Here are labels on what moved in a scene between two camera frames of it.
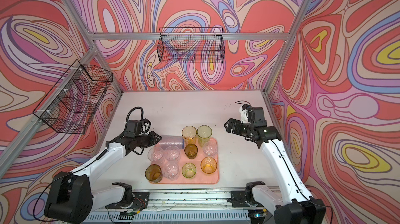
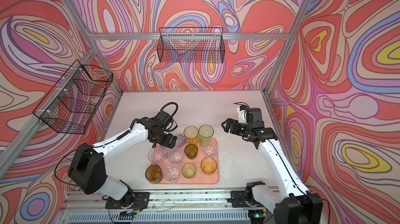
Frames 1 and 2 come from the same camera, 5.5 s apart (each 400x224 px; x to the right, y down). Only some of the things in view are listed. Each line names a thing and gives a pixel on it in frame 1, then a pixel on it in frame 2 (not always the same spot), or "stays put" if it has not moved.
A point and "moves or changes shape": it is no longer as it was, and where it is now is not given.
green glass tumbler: [188, 170] stays put
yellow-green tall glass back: [204, 133] stays put
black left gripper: [152, 136] → [168, 142]
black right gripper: [237, 124] stays put
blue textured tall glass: [167, 140] moves or changes shape
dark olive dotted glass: [153, 173] stays put
